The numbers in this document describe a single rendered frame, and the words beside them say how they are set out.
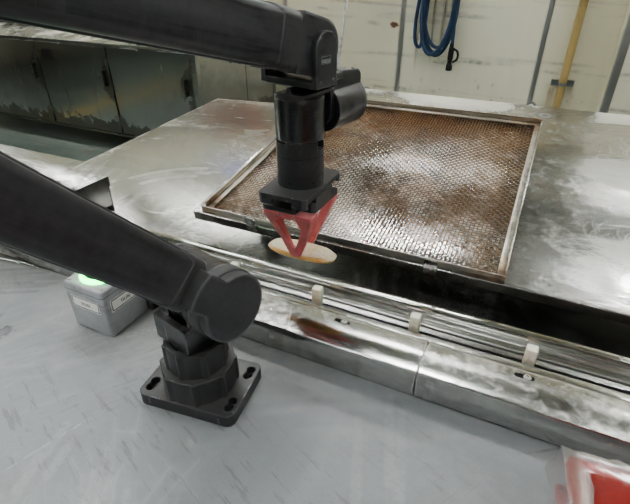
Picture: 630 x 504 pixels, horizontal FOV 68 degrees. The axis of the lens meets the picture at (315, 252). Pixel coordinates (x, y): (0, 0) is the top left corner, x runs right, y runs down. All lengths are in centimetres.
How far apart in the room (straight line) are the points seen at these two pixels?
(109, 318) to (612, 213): 76
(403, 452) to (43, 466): 37
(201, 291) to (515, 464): 36
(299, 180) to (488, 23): 374
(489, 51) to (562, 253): 356
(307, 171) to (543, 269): 36
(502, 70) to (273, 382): 385
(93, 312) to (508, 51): 387
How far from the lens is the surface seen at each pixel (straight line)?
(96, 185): 95
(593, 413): 58
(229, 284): 47
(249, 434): 55
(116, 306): 68
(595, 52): 422
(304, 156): 54
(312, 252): 62
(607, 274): 74
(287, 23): 48
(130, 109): 379
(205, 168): 122
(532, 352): 61
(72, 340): 72
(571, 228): 81
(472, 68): 428
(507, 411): 56
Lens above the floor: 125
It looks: 31 degrees down
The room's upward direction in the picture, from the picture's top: straight up
